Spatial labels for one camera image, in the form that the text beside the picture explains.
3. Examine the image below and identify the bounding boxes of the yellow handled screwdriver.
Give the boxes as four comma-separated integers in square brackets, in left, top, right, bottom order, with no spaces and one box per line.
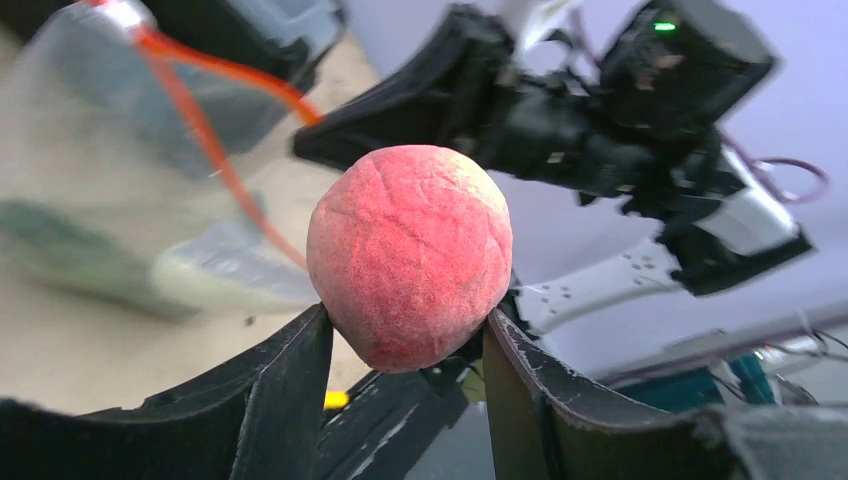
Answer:
[323,391,350,410]

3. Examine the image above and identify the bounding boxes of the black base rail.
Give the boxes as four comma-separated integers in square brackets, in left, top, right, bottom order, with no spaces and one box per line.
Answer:
[313,361,495,480]

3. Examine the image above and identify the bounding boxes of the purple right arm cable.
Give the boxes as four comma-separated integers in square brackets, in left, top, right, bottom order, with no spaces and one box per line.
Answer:
[718,129,831,205]

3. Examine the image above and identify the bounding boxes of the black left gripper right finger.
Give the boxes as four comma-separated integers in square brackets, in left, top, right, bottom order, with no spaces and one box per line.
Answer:
[483,311,847,480]

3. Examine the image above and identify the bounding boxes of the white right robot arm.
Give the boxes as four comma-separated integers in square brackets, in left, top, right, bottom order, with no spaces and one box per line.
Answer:
[292,1,812,334]

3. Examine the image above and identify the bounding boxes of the black toolbox clear lids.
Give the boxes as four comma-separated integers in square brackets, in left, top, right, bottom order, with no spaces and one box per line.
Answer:
[62,0,347,101]

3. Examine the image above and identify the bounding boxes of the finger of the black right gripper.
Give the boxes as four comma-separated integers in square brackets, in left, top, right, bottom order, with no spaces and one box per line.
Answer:
[292,3,514,171]

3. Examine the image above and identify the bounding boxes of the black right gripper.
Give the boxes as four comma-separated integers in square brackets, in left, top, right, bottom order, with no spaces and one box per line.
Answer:
[476,1,776,219]

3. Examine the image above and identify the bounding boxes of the pink peach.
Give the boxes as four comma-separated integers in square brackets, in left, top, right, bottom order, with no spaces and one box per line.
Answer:
[306,145,513,373]

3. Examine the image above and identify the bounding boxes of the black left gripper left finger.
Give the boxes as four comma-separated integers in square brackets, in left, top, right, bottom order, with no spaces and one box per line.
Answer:
[1,305,333,479]

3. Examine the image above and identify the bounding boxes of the clear zip bag orange zipper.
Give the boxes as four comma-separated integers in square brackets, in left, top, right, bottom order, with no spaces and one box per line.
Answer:
[1,1,317,318]

